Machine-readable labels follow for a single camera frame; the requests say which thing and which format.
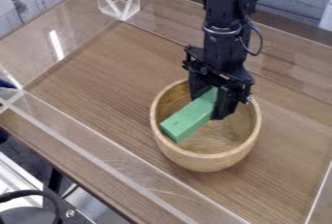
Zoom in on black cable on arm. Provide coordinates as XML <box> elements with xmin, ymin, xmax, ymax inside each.
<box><xmin>238</xmin><ymin>18</ymin><xmax>266</xmax><ymax>57</ymax></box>

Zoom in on black metal bracket with screw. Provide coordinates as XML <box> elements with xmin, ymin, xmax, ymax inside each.
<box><xmin>43</xmin><ymin>185</ymin><xmax>97</xmax><ymax>224</ymax></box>

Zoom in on clear acrylic tray walls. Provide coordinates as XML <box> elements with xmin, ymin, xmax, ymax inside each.
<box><xmin>0</xmin><ymin>0</ymin><xmax>332</xmax><ymax>224</ymax></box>

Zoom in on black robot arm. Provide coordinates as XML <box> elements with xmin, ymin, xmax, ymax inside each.
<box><xmin>184</xmin><ymin>0</ymin><xmax>260</xmax><ymax>120</ymax></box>

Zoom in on black table leg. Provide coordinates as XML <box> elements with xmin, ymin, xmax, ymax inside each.
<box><xmin>49</xmin><ymin>169</ymin><xmax>64</xmax><ymax>194</ymax></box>

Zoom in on brown wooden bowl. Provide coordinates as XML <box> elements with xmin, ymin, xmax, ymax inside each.
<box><xmin>149</xmin><ymin>79</ymin><xmax>263</xmax><ymax>173</ymax></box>

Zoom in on green rectangular block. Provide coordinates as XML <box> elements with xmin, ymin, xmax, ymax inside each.
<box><xmin>160</xmin><ymin>88</ymin><xmax>219</xmax><ymax>144</ymax></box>

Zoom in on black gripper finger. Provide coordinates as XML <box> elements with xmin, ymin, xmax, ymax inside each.
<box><xmin>211</xmin><ymin>85</ymin><xmax>251</xmax><ymax>120</ymax></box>
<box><xmin>189</xmin><ymin>72</ymin><xmax>213</xmax><ymax>100</ymax></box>

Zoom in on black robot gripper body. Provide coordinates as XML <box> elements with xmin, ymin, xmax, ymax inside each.
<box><xmin>184</xmin><ymin>24</ymin><xmax>256</xmax><ymax>89</ymax></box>

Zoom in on black cable lower left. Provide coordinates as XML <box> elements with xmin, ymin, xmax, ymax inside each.
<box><xmin>0</xmin><ymin>188</ymin><xmax>64</xmax><ymax>224</ymax></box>

